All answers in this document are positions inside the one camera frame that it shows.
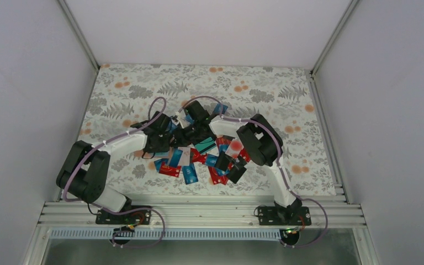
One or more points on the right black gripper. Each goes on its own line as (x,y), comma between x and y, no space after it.
(184,141)

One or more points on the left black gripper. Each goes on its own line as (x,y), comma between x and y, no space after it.
(165,148)

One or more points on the teal striped card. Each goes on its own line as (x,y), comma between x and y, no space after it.
(205,145)

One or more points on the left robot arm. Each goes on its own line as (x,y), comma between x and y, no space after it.
(83,176)

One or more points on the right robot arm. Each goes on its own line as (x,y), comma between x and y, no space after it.
(259,139)

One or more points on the blue card lower left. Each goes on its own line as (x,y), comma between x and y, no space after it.
(172,161)

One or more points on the blue card top right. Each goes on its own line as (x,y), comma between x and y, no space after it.
(220,109)

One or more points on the white floral card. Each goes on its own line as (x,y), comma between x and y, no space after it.
(185,158)

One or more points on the red card bottom left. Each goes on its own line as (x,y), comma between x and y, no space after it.
(169,170)

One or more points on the red card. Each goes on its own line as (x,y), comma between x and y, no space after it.
(169,170)
(216,178)

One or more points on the red card bottom centre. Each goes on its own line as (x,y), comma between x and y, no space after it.
(216,178)

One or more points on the black card bottom right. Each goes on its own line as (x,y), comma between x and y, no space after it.
(235,173)

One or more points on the floral patterned table mat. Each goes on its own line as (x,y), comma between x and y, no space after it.
(126,94)

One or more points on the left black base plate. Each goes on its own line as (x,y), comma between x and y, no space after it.
(138,215)

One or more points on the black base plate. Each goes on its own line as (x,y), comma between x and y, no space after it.
(277,216)
(138,215)

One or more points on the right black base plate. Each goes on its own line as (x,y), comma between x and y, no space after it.
(277,216)

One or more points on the aluminium rail frame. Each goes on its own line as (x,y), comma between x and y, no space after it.
(207,211)

